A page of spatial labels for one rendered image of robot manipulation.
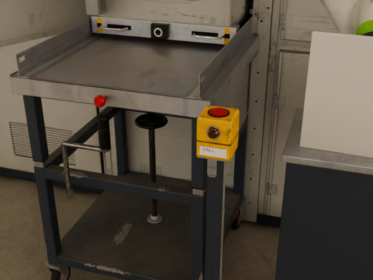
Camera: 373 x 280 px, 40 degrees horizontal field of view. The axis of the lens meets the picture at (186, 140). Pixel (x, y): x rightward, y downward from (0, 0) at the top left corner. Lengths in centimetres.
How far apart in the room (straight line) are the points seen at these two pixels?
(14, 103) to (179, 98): 130
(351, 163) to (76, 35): 104
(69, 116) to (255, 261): 105
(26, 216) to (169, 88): 124
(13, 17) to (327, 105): 118
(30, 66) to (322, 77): 87
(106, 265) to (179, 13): 91
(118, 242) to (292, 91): 87
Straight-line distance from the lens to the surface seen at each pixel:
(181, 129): 220
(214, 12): 178
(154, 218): 203
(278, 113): 205
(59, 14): 209
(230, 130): 111
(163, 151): 228
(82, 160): 248
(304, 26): 193
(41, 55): 168
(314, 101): 130
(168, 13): 183
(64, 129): 245
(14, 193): 266
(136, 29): 187
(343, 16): 155
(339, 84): 128
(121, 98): 145
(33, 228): 239
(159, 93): 140
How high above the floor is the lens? 136
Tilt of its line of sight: 27 degrees down
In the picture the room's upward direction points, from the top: straight up
